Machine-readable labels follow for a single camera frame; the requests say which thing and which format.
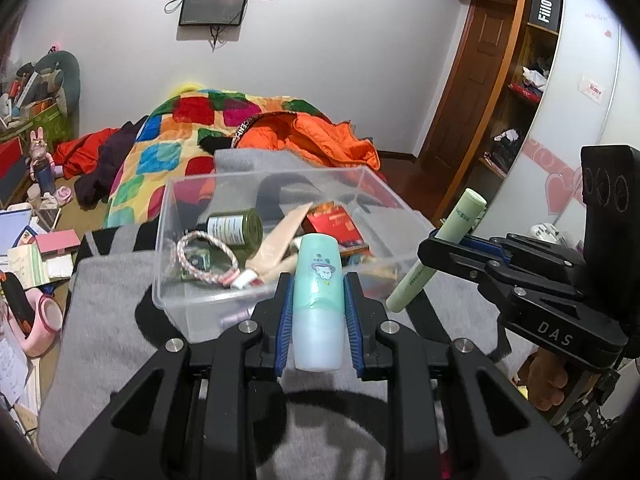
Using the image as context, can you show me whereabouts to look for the white and red folded clothes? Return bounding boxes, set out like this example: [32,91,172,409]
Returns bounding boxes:
[510,62,551,103]

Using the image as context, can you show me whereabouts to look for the light green tube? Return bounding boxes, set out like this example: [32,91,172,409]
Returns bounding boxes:
[386,188,487,312]

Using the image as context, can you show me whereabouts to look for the green glass bottle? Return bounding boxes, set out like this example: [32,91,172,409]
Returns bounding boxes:
[206,208,264,247]

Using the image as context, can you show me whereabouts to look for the cream paper book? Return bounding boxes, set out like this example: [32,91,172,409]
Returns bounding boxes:
[7,242,76,291]

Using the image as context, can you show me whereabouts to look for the person's right forearm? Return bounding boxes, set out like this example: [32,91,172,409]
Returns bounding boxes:
[562,395,631,461]

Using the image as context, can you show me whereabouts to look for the red jacket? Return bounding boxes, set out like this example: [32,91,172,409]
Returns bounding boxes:
[52,127,121,166]

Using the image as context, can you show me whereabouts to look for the brown wooden door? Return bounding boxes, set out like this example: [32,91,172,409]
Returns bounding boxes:
[417,0,526,176]

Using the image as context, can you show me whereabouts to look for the white handwritten paper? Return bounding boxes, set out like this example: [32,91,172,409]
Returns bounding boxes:
[0,330,31,406]

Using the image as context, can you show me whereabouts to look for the light blue book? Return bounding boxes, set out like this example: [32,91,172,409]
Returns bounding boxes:
[0,205,33,256]

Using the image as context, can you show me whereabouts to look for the person's right hand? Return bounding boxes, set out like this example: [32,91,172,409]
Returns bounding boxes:
[527,347,572,423]

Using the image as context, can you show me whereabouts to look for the grey plush pillow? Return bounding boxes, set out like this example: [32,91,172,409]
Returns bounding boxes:
[17,51,81,116]

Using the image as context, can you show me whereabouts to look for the mint plastic bottle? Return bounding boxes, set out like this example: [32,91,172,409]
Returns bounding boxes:
[292,234,347,372]

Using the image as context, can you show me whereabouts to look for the black patterned pouch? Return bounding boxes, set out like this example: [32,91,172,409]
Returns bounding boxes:
[0,271,37,328]

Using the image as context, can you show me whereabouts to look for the beige squeeze tube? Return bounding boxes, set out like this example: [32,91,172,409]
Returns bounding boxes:
[243,203,315,286]

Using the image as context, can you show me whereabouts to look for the long red box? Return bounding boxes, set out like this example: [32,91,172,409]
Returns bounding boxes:
[0,139,26,176]

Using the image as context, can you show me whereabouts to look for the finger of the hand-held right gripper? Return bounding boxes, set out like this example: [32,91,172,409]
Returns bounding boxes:
[460,232,587,281]
[417,232,507,282]

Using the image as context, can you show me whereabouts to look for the grey blanket black print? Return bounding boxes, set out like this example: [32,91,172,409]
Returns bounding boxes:
[37,149,526,480]

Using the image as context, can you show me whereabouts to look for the pink bunny toy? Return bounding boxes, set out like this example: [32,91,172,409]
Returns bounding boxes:
[27,129,57,193]

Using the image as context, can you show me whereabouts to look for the clear plastic storage box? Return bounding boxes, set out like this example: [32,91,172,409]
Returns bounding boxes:
[151,166,436,345]

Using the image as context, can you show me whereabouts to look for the dark folded clothes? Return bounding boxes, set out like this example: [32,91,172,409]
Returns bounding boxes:
[487,129,523,171]

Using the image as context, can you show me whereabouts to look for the dark blue flat box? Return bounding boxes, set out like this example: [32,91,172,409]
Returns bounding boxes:
[0,157,31,206]

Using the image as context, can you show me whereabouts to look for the colourful patchwork quilt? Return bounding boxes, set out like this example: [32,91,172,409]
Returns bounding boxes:
[105,87,351,228]

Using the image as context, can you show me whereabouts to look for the dark purple garment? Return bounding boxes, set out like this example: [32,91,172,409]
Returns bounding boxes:
[74,116,148,208]

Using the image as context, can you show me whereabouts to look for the pink round plastic holder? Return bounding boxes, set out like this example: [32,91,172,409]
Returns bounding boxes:
[7,292,65,358]

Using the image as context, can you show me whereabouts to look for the white plastic basket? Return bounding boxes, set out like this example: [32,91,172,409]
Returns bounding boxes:
[527,221,573,248]

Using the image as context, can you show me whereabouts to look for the black box white print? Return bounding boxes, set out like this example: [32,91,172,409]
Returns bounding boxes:
[526,0,563,36]

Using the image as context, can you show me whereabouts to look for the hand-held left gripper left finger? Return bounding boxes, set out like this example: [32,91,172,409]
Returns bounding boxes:
[57,272,296,480]

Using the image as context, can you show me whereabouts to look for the wooden wardrobe shelves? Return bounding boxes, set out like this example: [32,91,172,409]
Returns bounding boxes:
[477,0,563,181]

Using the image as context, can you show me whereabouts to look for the orange padded jacket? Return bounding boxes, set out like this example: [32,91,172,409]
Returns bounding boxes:
[235,110,382,171]

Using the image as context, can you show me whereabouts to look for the dark smartphone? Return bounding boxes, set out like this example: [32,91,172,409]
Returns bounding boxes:
[31,205,63,235]

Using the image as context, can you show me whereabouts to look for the heap of assorted toiletries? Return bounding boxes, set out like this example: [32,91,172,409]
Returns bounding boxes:
[0,62,58,131]

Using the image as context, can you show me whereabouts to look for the small black monitor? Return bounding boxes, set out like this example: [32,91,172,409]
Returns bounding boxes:
[178,0,250,27]

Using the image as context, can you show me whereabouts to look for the braided rope bracelet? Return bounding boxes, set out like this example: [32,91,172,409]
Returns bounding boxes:
[176,230,242,288]

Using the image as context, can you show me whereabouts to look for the white sliding door pink hearts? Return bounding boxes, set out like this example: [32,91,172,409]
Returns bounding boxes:
[435,0,640,261]

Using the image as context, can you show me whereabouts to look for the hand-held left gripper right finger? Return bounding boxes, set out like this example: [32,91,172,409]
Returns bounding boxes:
[344,272,583,480]

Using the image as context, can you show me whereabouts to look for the green cardboard box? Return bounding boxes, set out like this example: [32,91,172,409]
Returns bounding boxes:
[0,105,71,143]

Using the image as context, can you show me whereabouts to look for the small pink box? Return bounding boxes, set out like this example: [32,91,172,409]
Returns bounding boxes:
[34,229,82,258]

